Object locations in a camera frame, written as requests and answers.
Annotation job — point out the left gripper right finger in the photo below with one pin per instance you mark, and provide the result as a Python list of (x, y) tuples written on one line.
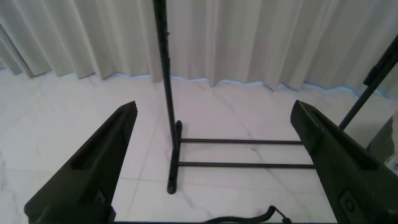
[(348, 177)]

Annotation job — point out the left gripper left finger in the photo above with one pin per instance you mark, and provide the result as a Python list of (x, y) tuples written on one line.
[(84, 174)]

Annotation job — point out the black clothes rack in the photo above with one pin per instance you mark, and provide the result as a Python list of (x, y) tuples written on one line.
[(164, 62)]

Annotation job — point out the white curtain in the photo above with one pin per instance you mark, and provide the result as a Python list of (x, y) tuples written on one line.
[(248, 37)]

